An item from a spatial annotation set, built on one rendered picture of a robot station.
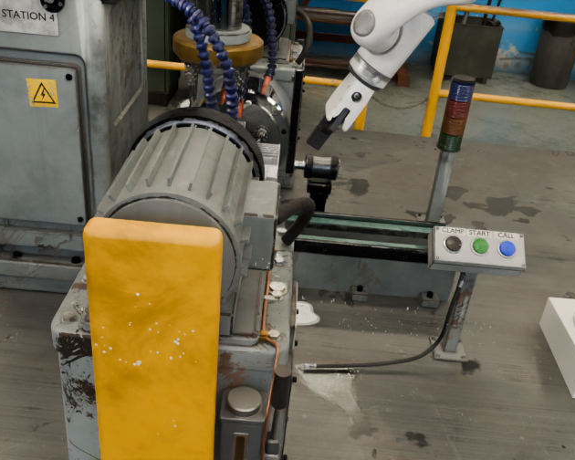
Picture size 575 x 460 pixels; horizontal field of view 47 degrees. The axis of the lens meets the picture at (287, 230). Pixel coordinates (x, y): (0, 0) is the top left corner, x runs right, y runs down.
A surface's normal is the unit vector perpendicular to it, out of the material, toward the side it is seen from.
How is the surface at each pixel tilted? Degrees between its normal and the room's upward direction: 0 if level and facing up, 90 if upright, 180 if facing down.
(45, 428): 0
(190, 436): 90
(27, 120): 90
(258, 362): 90
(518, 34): 90
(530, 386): 0
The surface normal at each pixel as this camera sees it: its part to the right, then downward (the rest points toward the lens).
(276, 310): 0.09, -0.86
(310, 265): -0.03, 0.50
